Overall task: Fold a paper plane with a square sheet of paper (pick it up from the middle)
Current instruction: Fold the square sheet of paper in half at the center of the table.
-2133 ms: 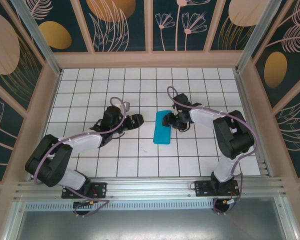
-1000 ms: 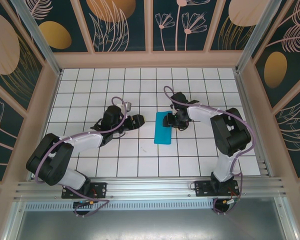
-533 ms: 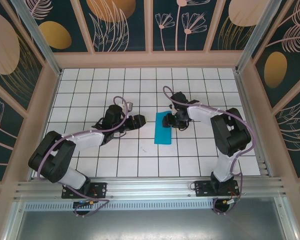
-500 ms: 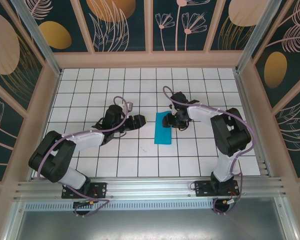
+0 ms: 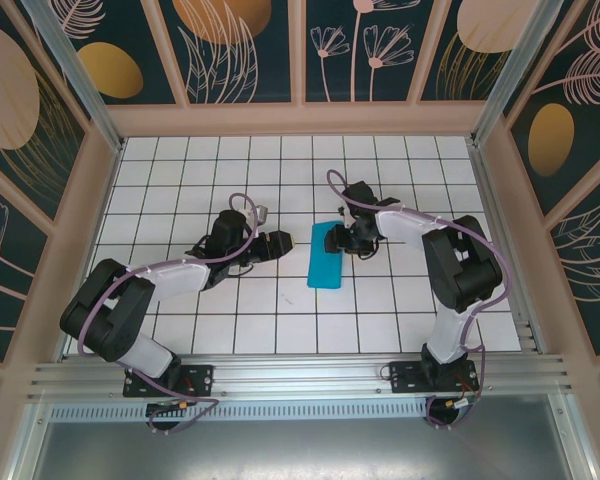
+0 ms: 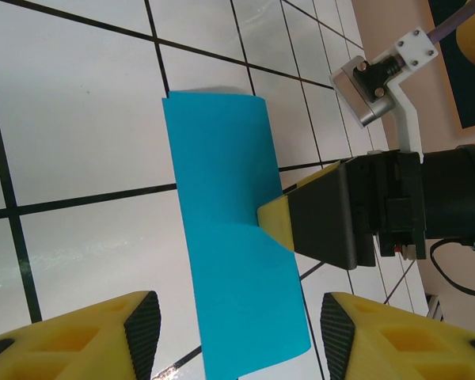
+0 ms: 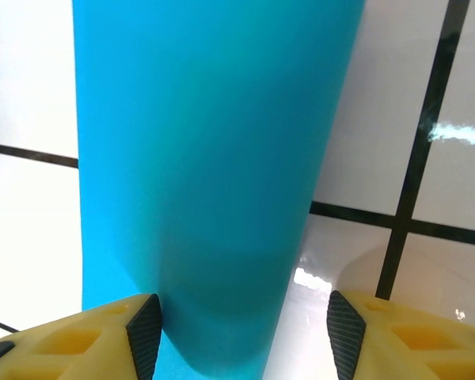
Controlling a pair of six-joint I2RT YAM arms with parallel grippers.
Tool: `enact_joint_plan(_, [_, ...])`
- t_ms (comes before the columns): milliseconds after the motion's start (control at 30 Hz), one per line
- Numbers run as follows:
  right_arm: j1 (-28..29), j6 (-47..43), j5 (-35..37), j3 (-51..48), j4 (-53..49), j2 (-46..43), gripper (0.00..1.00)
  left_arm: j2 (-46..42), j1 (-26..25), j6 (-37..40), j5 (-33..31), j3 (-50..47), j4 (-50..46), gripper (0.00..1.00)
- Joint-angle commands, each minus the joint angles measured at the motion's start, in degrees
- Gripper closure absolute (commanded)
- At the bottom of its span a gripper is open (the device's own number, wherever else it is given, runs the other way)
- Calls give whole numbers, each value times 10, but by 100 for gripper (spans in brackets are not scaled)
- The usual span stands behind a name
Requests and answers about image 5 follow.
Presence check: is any blue rectangular block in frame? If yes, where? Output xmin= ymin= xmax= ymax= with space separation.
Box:
xmin=307 ymin=222 xmax=344 ymax=290

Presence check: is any grey sheet metal panel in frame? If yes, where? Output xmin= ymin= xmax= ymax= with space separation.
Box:
xmin=29 ymin=394 xmax=594 ymax=480

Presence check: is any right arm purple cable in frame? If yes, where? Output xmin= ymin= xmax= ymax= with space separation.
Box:
xmin=326 ymin=169 xmax=510 ymax=431

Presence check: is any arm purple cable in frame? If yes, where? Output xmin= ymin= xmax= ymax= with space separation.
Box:
xmin=326 ymin=169 xmax=510 ymax=431
xmin=77 ymin=192 xmax=261 ymax=436

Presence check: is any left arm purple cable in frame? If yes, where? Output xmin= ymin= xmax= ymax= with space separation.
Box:
xmin=77 ymin=192 xmax=261 ymax=436

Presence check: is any long aluminium mounting rail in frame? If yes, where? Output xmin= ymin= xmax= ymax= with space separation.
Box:
xmin=27 ymin=353 xmax=576 ymax=401

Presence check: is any aluminium side rail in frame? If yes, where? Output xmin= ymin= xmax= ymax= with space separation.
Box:
xmin=467 ymin=137 xmax=549 ymax=357
xmin=57 ymin=137 xmax=127 ymax=362

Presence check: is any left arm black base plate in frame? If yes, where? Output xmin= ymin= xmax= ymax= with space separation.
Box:
xmin=123 ymin=364 xmax=215 ymax=399

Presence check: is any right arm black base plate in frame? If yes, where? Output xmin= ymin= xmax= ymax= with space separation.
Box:
xmin=388 ymin=359 xmax=479 ymax=394

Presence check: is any slotted metal cable duct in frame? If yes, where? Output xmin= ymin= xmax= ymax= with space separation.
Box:
xmin=49 ymin=402 xmax=431 ymax=422

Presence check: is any aluminium corner post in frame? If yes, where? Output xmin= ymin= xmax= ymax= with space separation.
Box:
xmin=470 ymin=0 xmax=565 ymax=146
xmin=20 ymin=0 xmax=127 ymax=154

